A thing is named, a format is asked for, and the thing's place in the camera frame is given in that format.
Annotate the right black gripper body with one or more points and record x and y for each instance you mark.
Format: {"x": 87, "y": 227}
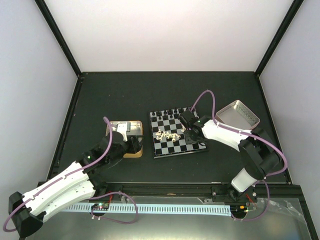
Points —
{"x": 192, "y": 139}

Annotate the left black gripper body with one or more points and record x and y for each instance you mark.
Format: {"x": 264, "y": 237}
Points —
{"x": 134, "y": 147}

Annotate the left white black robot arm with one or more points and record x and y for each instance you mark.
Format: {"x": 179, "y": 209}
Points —
{"x": 80, "y": 181}

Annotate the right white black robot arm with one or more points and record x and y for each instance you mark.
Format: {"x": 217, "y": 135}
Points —
{"x": 259, "y": 156}

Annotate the small green circuit board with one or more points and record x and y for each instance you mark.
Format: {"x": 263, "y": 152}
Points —
{"x": 100, "y": 206}

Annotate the gold metal tin tray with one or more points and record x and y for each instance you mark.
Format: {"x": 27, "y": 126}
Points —
{"x": 136, "y": 130}

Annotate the black and silver chessboard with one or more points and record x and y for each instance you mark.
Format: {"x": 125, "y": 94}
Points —
{"x": 167, "y": 134}

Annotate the pink metal tin tray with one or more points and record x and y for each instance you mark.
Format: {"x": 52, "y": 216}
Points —
{"x": 238, "y": 115}

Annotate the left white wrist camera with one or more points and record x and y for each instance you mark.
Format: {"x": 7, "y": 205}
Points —
{"x": 123, "y": 128}

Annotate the light blue cable duct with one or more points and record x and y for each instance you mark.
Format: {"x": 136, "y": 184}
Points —
{"x": 160, "y": 209}

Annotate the black aluminium frame right post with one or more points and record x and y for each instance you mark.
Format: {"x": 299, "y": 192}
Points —
{"x": 283, "y": 27}

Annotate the black aluminium frame post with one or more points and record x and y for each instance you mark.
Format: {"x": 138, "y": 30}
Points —
{"x": 46, "y": 13}
{"x": 283, "y": 27}

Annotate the black aluminium frame left post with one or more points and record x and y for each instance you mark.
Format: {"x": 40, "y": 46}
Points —
{"x": 46, "y": 13}

